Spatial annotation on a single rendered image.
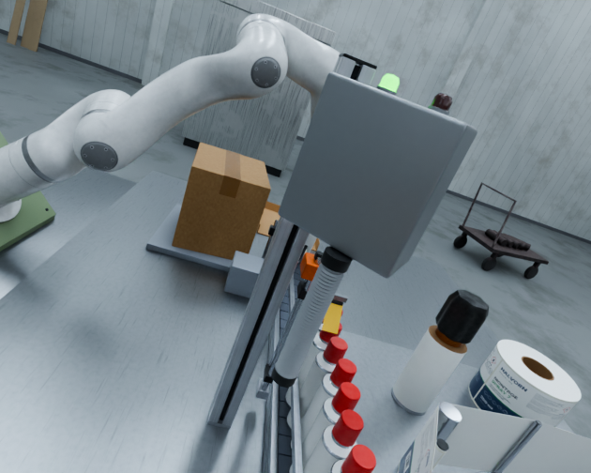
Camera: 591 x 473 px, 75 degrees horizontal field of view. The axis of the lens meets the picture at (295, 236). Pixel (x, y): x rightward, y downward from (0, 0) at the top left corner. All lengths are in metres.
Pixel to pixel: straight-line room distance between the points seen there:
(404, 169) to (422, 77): 9.23
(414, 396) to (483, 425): 0.19
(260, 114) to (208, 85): 4.57
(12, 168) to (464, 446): 1.09
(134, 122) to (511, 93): 9.98
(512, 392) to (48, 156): 1.19
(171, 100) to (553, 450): 1.00
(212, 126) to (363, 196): 5.11
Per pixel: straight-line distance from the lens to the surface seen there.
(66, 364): 0.89
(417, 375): 0.94
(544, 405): 1.11
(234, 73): 0.81
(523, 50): 10.55
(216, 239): 1.24
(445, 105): 0.50
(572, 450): 0.96
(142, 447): 0.78
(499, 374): 1.11
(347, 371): 0.64
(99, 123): 0.91
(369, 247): 0.47
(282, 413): 0.82
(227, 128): 5.49
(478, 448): 0.88
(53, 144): 1.03
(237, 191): 1.18
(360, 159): 0.46
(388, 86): 0.52
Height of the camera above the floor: 1.47
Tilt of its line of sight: 22 degrees down
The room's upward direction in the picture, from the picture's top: 21 degrees clockwise
